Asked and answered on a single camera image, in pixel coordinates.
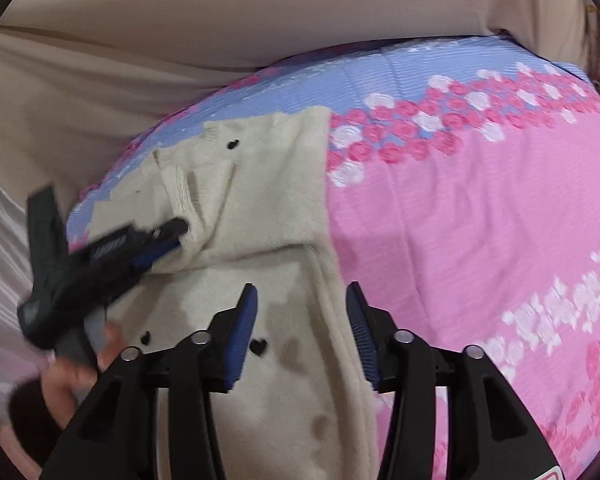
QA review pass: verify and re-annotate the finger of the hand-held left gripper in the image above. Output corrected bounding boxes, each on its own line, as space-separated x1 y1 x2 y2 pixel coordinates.
87 217 189 262
120 239 183 282

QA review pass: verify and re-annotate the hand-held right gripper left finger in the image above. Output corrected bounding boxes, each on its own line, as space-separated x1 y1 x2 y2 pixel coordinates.
39 282 259 480

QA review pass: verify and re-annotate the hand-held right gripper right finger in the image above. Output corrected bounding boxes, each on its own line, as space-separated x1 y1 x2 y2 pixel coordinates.
345 281 564 480

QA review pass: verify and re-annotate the cream knitted sweater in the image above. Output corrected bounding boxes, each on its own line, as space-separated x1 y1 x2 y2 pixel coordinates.
89 106 381 480

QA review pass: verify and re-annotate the person's left hand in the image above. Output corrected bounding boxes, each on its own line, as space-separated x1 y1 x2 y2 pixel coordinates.
41 321 127 428

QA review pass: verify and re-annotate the pink floral bedsheet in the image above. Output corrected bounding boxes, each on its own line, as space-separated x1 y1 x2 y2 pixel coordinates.
65 35 600 480

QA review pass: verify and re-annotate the beige cloth drape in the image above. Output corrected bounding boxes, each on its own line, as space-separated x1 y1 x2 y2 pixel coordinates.
0 0 600 211

